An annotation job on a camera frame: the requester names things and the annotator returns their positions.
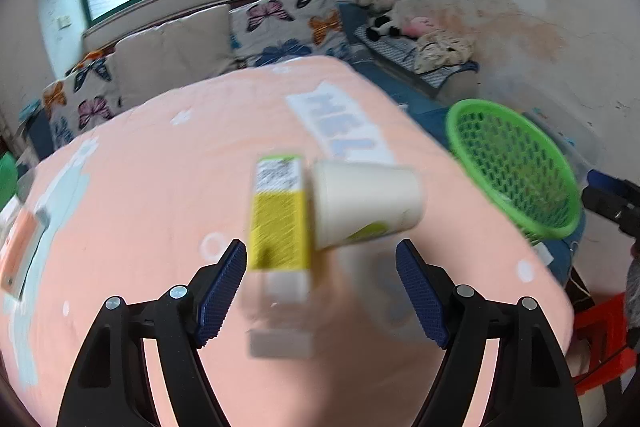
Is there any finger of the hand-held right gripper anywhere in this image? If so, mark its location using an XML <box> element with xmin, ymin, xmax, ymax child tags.
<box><xmin>581</xmin><ymin>169</ymin><xmax>640</xmax><ymax>239</ymax></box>

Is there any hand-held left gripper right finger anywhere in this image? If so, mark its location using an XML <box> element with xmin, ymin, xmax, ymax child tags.
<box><xmin>395</xmin><ymin>239</ymin><xmax>584</xmax><ymax>427</ymax></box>

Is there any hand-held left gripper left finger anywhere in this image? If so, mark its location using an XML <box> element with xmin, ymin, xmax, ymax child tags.
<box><xmin>56</xmin><ymin>239</ymin><xmax>249</xmax><ymax>427</ymax></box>

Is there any green plastic basket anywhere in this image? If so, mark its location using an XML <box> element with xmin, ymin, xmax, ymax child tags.
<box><xmin>445</xmin><ymin>99</ymin><xmax>584</xmax><ymax>242</ymax></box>

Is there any white milk carton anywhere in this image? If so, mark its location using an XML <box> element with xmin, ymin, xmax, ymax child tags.
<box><xmin>245</xmin><ymin>153</ymin><xmax>316</xmax><ymax>305</ymax></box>

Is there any white paper cup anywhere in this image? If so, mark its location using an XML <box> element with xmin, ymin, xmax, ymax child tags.
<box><xmin>311</xmin><ymin>159</ymin><xmax>426</xmax><ymax>252</ymax></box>

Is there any person's right hand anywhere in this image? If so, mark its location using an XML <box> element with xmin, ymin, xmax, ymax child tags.
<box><xmin>624</xmin><ymin>247</ymin><xmax>640</xmax><ymax>351</ymax></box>

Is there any red plastic stool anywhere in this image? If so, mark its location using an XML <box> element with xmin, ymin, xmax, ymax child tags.
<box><xmin>570</xmin><ymin>291</ymin><xmax>640</xmax><ymax>399</ymax></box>

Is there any blue mattress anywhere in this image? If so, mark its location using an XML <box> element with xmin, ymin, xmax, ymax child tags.
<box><xmin>339</xmin><ymin>2</ymin><xmax>481</xmax><ymax>124</ymax></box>

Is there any peach coloured pack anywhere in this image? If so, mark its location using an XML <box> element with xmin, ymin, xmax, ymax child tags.
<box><xmin>0</xmin><ymin>207</ymin><xmax>51</xmax><ymax>300</ymax></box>

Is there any cream spotted cloth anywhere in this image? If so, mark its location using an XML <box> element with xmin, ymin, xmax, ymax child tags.
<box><xmin>414</xmin><ymin>32</ymin><xmax>476</xmax><ymax>76</ymax></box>

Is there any beige cushion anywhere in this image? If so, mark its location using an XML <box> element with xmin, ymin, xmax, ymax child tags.
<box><xmin>82</xmin><ymin>4</ymin><xmax>232</xmax><ymax>58</ymax></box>
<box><xmin>112</xmin><ymin>27</ymin><xmax>239</xmax><ymax>108</ymax></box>

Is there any small butterfly print cushion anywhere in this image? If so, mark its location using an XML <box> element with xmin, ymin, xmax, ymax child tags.
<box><xmin>42</xmin><ymin>52</ymin><xmax>124</xmax><ymax>154</ymax></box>

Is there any green plastic bag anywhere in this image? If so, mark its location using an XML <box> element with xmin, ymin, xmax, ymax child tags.
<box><xmin>0</xmin><ymin>154</ymin><xmax>21</xmax><ymax>188</ymax></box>

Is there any pink plush toy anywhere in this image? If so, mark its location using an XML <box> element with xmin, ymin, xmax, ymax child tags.
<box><xmin>402</xmin><ymin>16</ymin><xmax>436</xmax><ymax>39</ymax></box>

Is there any teal cloth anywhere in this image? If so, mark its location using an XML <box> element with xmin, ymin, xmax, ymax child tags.
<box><xmin>19</xmin><ymin>99</ymin><xmax>44</xmax><ymax>124</ymax></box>

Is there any large butterfly print cushion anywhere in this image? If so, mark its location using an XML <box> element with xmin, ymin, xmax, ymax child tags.
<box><xmin>228</xmin><ymin>0</ymin><xmax>351</xmax><ymax>68</ymax></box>

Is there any large cow plush toy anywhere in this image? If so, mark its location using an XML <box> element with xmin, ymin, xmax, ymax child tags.
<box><xmin>366</xmin><ymin>0</ymin><xmax>407</xmax><ymax>43</ymax></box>

